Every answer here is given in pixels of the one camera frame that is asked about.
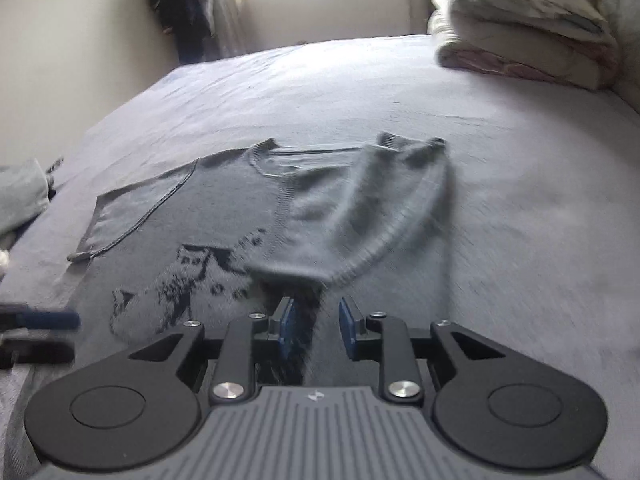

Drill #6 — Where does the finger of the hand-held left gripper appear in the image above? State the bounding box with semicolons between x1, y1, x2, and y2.
0;337;76;368
0;302;82;332

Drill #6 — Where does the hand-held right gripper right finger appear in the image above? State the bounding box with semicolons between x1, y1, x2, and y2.
339;297;506;405

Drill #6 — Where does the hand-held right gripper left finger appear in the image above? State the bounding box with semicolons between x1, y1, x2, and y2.
127;296;297;405

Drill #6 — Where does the grey knitted sweater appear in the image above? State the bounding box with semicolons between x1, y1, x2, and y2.
66;131;453;396

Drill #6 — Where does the light grey garment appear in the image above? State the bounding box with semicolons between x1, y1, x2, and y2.
0;157;65;238

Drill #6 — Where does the grey fleece bed blanket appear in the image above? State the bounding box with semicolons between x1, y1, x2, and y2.
0;34;640;480

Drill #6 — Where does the grey curtain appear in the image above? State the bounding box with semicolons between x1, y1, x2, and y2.
207;0;251;58

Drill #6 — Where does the dark hanging jacket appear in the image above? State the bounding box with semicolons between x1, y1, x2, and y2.
146;0;216;65

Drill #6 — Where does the folded floral quilt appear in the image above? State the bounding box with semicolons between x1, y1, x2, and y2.
427;0;623;92

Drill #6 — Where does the grey quilted headboard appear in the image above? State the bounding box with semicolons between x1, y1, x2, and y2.
597;0;640;111

